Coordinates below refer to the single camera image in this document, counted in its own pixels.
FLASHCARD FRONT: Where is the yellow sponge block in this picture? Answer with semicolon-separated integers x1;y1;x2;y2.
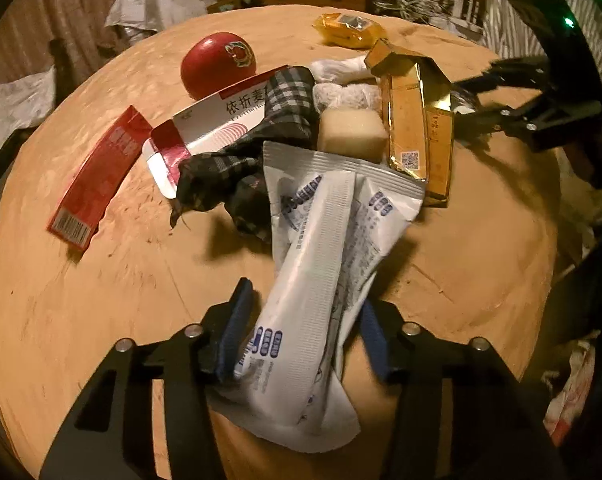
317;108;389;164

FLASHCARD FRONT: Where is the white foil pouch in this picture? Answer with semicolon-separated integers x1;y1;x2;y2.
213;142;424;453

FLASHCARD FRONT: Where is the dark plaid cloth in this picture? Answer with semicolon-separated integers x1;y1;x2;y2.
170;66;318;243

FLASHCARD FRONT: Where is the red white medicine box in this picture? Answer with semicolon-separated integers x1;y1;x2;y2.
142;70;276;200

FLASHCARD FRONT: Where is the gold foil box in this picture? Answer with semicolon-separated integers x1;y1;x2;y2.
365;39;454;207

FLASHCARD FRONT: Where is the grey knitted sock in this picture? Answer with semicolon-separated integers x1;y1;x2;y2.
313;82;382;113

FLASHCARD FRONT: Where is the white crumpled tissue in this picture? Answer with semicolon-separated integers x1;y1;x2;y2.
308;55;374;84

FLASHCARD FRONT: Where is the yellow snack wrapper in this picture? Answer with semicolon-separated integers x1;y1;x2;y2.
313;13;388;50

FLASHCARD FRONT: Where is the red carton box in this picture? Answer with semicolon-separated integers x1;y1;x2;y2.
47;105;152;252

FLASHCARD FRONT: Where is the red apple-shaped ball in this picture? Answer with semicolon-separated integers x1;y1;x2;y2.
180;32;256;100

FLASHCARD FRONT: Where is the left white plastic cover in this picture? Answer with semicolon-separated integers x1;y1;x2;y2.
0;66;56;150

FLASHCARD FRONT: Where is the brown curtain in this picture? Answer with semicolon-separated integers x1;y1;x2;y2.
0;0;126;84

